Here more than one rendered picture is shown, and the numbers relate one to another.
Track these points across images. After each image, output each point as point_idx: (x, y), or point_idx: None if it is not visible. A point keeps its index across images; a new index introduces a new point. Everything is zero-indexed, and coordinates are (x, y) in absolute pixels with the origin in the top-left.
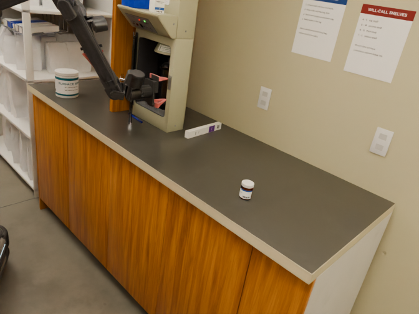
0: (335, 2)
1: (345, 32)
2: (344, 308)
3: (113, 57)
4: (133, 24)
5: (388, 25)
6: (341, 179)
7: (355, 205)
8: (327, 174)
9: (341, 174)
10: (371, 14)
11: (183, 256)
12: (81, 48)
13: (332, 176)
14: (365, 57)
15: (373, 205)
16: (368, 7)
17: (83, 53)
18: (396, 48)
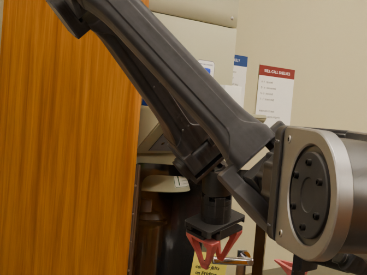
0: (237, 64)
1: (248, 98)
2: None
3: (126, 242)
4: (154, 147)
5: (279, 85)
6: (277, 268)
7: (339, 274)
8: (271, 271)
9: (265, 265)
10: (267, 75)
11: None
12: (215, 231)
13: (273, 270)
14: (267, 122)
15: (330, 269)
16: (264, 69)
17: (211, 243)
18: (288, 107)
